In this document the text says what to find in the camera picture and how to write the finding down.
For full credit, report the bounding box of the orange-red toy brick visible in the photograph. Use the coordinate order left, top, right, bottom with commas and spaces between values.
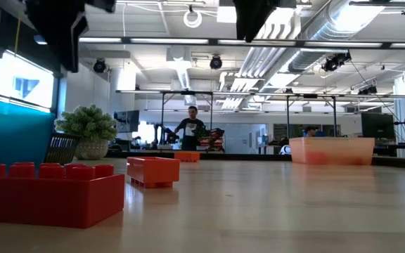
126, 156, 181, 189

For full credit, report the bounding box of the long red toy brick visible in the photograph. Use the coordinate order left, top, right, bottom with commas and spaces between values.
0, 162, 126, 230

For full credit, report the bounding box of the black overhead light bar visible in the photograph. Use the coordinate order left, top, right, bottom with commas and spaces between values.
60, 36, 405, 50

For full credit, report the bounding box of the window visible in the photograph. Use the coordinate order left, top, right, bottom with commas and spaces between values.
0, 51, 61, 113

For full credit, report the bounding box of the green artificial potted plant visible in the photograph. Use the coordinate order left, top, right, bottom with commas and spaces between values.
54, 103, 119, 161

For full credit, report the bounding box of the black monitor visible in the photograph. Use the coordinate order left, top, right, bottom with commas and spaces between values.
113, 110, 141, 134
360, 112, 395, 140

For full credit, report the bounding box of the teal plastic tray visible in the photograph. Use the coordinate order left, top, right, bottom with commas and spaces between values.
0, 96, 56, 168

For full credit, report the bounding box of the black slotted basket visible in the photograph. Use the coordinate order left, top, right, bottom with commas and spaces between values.
43, 131, 82, 166

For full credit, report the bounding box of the red background crate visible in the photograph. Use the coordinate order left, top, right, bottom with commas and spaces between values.
197, 126, 226, 150

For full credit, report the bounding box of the person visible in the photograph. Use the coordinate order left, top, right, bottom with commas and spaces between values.
173, 105, 207, 151
302, 125, 319, 138

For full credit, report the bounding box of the orange translucent bin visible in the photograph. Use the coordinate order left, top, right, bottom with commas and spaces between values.
288, 136, 376, 166

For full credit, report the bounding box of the black ceiling camera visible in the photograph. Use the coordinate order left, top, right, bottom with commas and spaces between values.
321, 51, 352, 73
209, 55, 224, 70
357, 84, 379, 96
93, 58, 107, 74

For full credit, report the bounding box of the white cable coil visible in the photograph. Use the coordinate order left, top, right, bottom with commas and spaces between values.
183, 8, 203, 29

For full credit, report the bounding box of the black background rig frame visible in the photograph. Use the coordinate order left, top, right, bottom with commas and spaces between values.
285, 93, 338, 138
160, 90, 214, 152

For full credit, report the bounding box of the black aluminium table frame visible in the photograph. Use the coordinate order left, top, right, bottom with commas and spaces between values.
104, 149, 405, 168

